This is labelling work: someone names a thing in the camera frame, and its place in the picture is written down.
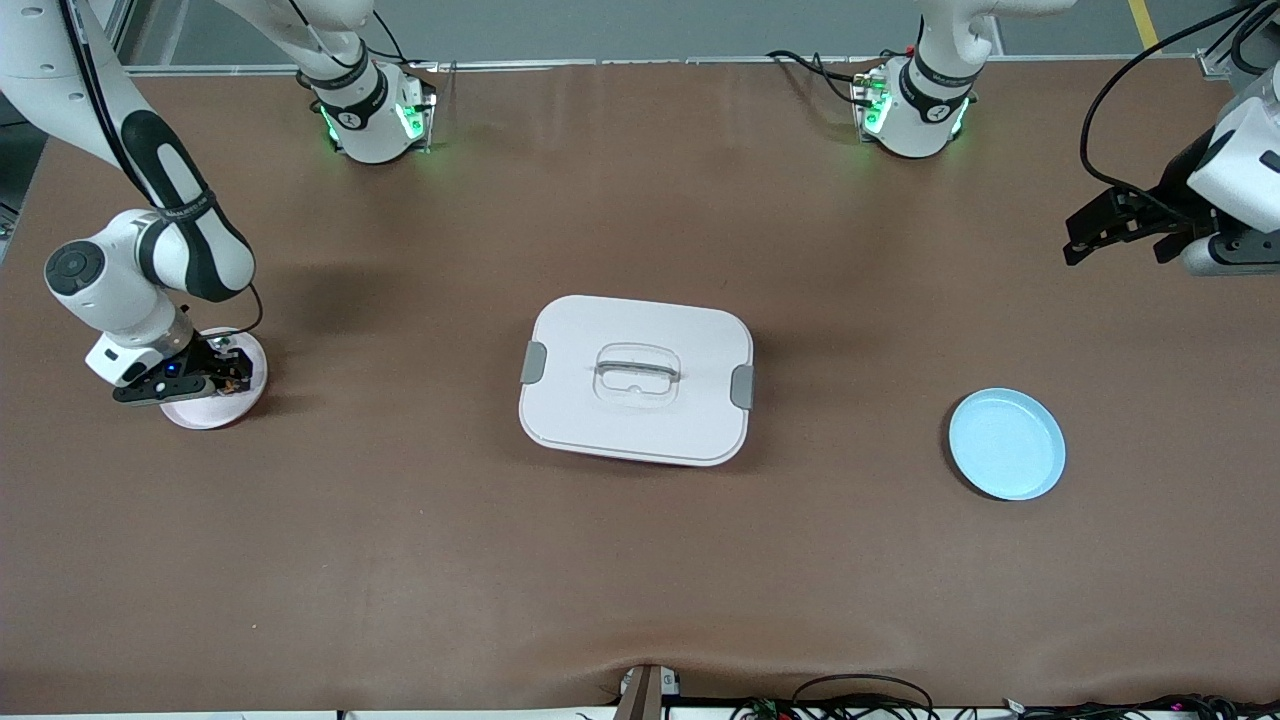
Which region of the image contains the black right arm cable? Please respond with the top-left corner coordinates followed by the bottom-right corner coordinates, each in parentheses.
top-left (58, 0), bottom-right (265, 341)

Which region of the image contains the black cable bundle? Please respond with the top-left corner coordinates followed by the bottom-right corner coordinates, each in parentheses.
top-left (730, 692), bottom-right (1280, 720)

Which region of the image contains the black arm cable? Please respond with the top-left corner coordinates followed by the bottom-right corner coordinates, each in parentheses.
top-left (58, 0), bottom-right (265, 341)
top-left (1079, 0), bottom-right (1280, 199)

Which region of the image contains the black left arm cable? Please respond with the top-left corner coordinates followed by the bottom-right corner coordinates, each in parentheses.
top-left (1079, 0), bottom-right (1280, 199)

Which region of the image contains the white lidded storage box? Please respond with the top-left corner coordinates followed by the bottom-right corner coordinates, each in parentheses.
top-left (518, 294), bottom-right (756, 468)

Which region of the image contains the aluminium frame profile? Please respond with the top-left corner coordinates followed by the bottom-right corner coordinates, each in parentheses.
top-left (1196, 0), bottom-right (1280, 83)
top-left (95, 0), bottom-right (137, 76)

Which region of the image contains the black base cable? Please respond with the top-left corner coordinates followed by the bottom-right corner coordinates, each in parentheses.
top-left (336, 5), bottom-right (441, 111)
top-left (766, 48), bottom-right (906, 107)

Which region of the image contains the black looped cable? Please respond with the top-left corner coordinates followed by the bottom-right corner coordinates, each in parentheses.
top-left (792, 674), bottom-right (937, 720)

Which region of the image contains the silver table edge rail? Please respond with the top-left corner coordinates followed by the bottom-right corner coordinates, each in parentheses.
top-left (125, 55), bottom-right (1201, 79)

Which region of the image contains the brown table mat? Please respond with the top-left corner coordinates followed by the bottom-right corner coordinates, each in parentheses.
top-left (0, 58), bottom-right (1280, 716)

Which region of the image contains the pink round plate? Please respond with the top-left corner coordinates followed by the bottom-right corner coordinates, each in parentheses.
top-left (160, 328), bottom-right (269, 431)

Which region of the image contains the light blue round plate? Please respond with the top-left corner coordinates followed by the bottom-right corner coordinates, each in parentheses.
top-left (948, 388), bottom-right (1067, 501)

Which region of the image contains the brown bracket post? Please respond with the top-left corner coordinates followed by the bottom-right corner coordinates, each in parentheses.
top-left (612, 664), bottom-right (663, 720)

